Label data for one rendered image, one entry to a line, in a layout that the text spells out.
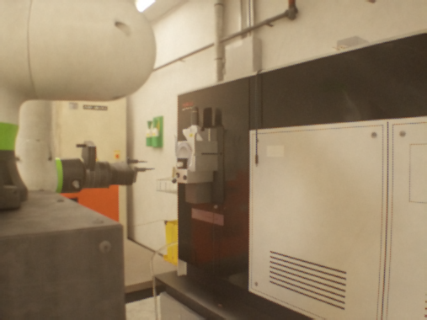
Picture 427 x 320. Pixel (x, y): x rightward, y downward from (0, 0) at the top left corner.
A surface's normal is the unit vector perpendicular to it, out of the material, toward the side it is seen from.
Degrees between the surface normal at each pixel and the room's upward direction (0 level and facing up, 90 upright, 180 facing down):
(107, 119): 90
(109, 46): 105
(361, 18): 90
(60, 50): 112
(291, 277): 90
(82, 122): 90
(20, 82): 144
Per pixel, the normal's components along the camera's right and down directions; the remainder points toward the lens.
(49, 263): 0.59, 0.01
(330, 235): -0.79, 0.00
